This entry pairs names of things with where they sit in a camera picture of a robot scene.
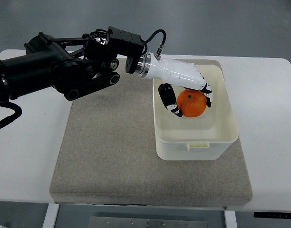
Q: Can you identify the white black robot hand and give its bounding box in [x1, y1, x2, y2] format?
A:
[144, 57, 213, 117]

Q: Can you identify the orange fruit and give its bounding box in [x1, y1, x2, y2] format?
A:
[177, 89, 207, 118]

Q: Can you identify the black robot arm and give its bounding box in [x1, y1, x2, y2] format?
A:
[0, 27, 148, 129]

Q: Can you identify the white plastic box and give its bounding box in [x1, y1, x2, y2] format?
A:
[153, 59, 239, 161]

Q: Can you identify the grey felt mat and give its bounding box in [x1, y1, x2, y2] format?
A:
[50, 66, 252, 207]

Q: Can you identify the white table leg right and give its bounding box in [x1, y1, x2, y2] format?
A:
[224, 210, 238, 228]

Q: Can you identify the white table leg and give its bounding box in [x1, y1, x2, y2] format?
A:
[224, 210, 238, 228]
[42, 203, 59, 228]

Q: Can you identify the black table control panel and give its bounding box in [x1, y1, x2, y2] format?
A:
[253, 212, 291, 219]

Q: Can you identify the white table leg left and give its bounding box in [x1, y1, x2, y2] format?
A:
[42, 203, 59, 228]

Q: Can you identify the metal base plate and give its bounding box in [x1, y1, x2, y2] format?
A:
[88, 216, 208, 228]

